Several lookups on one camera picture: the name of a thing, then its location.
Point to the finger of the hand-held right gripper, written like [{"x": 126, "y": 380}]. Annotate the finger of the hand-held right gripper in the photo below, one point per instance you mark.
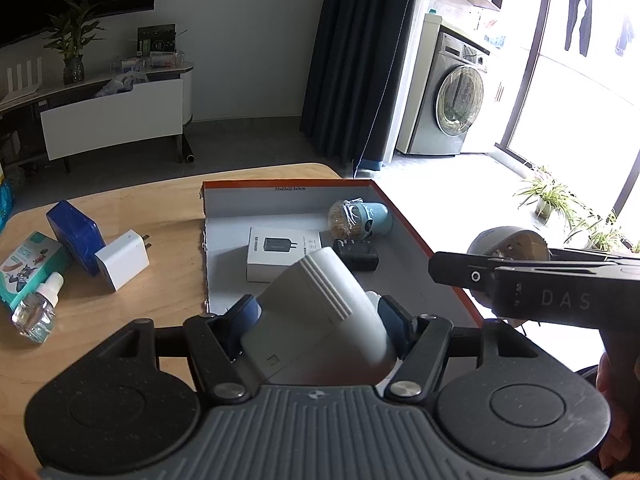
[{"x": 465, "y": 276}]

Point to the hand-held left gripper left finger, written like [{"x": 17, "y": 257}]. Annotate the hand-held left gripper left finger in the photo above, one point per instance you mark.
[{"x": 245, "y": 320}]

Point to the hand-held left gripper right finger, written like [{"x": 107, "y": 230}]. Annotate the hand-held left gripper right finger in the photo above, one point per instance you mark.
[{"x": 395, "y": 322}]

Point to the white round plug-in device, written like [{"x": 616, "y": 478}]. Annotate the white round plug-in device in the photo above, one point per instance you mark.
[{"x": 500, "y": 242}]

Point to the orange and white shoebox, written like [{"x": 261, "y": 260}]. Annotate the orange and white shoebox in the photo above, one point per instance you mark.
[{"x": 225, "y": 260}]

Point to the white ribbed plug-in device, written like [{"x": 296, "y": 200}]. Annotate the white ribbed plug-in device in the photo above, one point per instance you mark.
[{"x": 310, "y": 325}]

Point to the white charger product box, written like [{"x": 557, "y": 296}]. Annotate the white charger product box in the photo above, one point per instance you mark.
[{"x": 280, "y": 262}]

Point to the black charger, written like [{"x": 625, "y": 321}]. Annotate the black charger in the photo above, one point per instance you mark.
[{"x": 357, "y": 257}]

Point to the light blue toothpick holder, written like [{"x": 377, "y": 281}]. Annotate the light blue toothpick holder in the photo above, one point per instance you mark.
[{"x": 370, "y": 217}]

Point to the white charger with plug prongs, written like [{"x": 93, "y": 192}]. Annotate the white charger with plug prongs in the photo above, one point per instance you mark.
[{"x": 122, "y": 262}]

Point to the blue plastic box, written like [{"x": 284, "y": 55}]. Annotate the blue plastic box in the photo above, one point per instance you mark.
[{"x": 75, "y": 235}]

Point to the clear liquid refill bottle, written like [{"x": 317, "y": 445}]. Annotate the clear liquid refill bottle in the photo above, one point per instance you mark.
[{"x": 35, "y": 315}]

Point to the teal cartoon bandage box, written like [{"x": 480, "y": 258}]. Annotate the teal cartoon bandage box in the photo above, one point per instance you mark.
[{"x": 27, "y": 265}]

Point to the person's right hand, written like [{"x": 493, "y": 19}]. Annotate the person's right hand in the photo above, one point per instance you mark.
[{"x": 622, "y": 410}]

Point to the spider plant in pot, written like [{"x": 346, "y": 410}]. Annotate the spider plant in pot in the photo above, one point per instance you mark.
[
  {"x": 542, "y": 192},
  {"x": 600, "y": 232}
]

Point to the silver washing machine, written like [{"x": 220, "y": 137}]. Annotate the silver washing machine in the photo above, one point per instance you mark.
[{"x": 425, "y": 110}]

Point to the black rolled tube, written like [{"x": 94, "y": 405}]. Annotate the black rolled tube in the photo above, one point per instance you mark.
[{"x": 189, "y": 152}]

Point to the white television cabinet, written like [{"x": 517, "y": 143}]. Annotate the white television cabinet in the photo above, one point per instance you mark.
[{"x": 115, "y": 115}]

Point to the dark blue curtain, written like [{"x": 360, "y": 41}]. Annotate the dark blue curtain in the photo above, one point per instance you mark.
[{"x": 350, "y": 60}]

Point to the dark hanging garment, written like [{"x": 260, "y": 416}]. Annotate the dark hanging garment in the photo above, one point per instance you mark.
[{"x": 625, "y": 35}]

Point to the grey cloth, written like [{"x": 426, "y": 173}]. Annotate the grey cloth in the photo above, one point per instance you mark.
[{"x": 122, "y": 82}]

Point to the blue plastic bag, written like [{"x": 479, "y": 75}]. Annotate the blue plastic bag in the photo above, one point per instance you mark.
[{"x": 5, "y": 195}]

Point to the clear plastic box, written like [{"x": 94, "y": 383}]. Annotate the clear plastic box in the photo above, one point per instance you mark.
[{"x": 165, "y": 61}]

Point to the dark hanging pants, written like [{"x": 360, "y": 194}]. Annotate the dark hanging pants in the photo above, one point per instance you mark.
[{"x": 580, "y": 5}]

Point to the dark green box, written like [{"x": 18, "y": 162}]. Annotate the dark green box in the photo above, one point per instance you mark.
[{"x": 156, "y": 40}]

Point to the bamboo plant in dark vase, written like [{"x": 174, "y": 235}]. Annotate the bamboo plant in dark vase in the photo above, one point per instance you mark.
[{"x": 73, "y": 70}]

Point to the white router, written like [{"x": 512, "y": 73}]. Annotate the white router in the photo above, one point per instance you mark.
[{"x": 22, "y": 91}]

